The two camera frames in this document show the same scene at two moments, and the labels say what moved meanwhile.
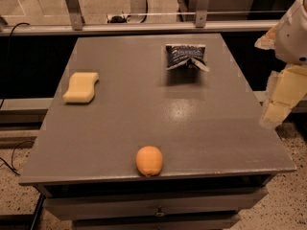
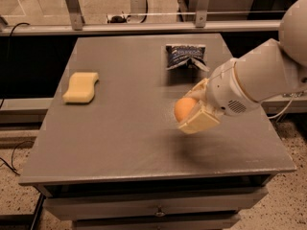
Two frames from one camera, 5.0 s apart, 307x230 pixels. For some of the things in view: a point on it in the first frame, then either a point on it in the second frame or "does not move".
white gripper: (293, 40) → (227, 89)
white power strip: (118, 18) does not move
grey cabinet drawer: (81, 208) does not move
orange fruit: (149, 161) → (183, 106)
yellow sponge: (82, 87) does not move
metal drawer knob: (159, 213) does not move
